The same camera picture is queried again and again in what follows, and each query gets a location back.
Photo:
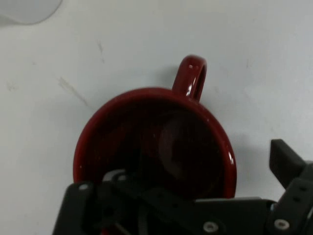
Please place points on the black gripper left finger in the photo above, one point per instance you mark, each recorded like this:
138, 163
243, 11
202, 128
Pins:
122, 205

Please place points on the red ceramic mug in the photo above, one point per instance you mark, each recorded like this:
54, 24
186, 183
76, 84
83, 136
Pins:
156, 137

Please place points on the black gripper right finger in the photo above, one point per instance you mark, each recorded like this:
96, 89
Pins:
291, 169

